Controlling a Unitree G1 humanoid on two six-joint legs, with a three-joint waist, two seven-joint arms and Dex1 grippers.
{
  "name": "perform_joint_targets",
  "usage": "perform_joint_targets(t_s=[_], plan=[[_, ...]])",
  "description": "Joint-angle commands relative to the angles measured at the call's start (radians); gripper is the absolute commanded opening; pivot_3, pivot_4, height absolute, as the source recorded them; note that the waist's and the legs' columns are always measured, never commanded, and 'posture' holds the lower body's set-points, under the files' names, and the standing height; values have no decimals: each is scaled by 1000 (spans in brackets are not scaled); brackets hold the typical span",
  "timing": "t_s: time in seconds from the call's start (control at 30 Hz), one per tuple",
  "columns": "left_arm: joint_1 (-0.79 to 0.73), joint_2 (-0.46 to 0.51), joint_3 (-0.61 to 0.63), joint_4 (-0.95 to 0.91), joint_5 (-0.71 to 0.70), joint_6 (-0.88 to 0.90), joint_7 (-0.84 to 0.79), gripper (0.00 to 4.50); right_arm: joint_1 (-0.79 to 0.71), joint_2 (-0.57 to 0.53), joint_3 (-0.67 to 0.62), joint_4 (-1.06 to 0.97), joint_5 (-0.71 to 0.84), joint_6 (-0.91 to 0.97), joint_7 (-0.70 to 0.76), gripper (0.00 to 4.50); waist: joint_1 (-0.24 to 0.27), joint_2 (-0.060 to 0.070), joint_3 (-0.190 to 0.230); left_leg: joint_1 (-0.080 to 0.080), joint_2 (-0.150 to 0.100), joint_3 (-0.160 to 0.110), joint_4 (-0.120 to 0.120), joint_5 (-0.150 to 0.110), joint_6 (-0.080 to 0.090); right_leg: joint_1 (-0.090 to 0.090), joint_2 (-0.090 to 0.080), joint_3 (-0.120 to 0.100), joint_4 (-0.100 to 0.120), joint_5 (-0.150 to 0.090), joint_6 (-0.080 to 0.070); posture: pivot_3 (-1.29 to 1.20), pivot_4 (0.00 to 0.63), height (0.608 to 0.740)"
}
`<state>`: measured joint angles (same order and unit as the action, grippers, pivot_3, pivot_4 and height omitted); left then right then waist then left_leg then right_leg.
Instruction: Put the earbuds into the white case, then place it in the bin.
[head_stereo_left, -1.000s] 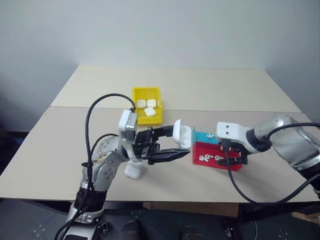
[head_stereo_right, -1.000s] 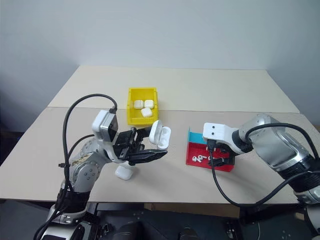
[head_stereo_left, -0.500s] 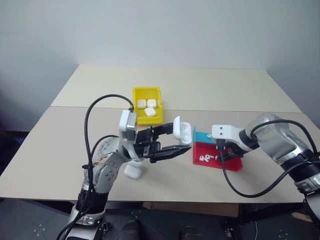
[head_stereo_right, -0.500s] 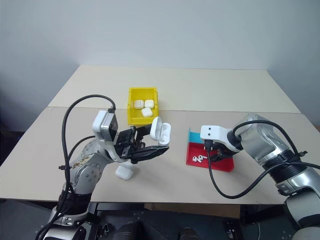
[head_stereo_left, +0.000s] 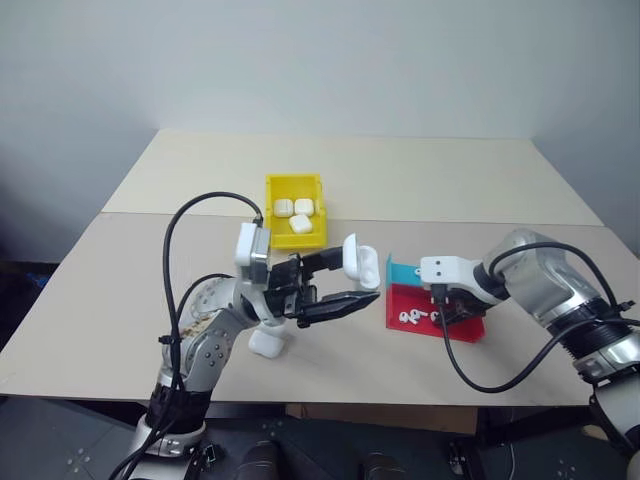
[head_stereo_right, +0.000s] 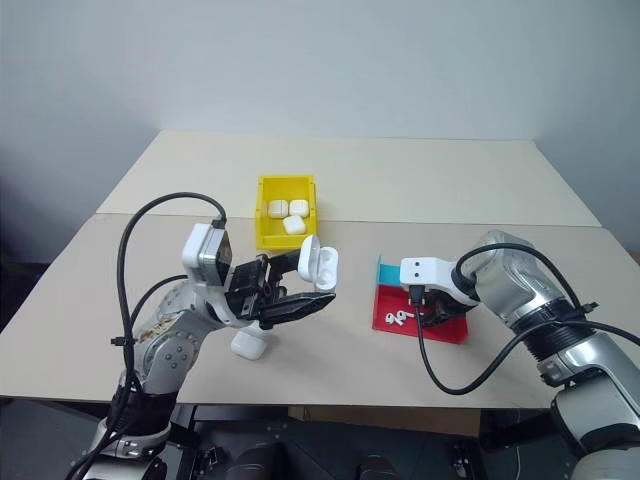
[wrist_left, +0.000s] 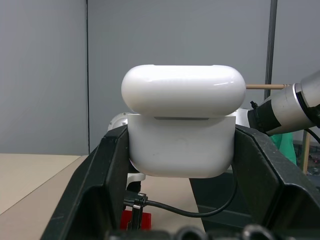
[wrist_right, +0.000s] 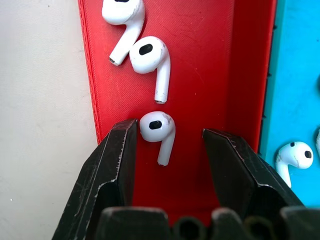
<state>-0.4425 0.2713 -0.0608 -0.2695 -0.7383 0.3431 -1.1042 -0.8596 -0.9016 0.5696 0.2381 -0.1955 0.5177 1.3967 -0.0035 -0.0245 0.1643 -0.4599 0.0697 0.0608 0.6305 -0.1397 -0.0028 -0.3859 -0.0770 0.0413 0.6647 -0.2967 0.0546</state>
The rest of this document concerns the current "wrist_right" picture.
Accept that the white earbud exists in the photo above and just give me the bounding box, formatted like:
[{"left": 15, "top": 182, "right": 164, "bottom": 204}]
[
  {"left": 139, "top": 111, "right": 176, "bottom": 167},
  {"left": 129, "top": 35, "right": 171, "bottom": 105},
  {"left": 275, "top": 141, "right": 314, "bottom": 189},
  {"left": 101, "top": 0, "right": 146, "bottom": 67}
]

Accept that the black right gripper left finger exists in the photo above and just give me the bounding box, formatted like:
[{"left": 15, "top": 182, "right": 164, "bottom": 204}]
[{"left": 51, "top": 118, "right": 138, "bottom": 240}]

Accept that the blue plastic tray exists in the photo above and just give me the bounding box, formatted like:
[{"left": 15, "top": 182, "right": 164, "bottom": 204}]
[{"left": 258, "top": 0, "right": 320, "bottom": 208}]

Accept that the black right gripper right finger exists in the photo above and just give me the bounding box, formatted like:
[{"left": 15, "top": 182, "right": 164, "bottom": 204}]
[{"left": 202, "top": 128, "right": 305, "bottom": 221}]

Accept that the red plastic tray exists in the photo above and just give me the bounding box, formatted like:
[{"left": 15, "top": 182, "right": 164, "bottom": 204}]
[{"left": 77, "top": 0, "right": 278, "bottom": 227}]

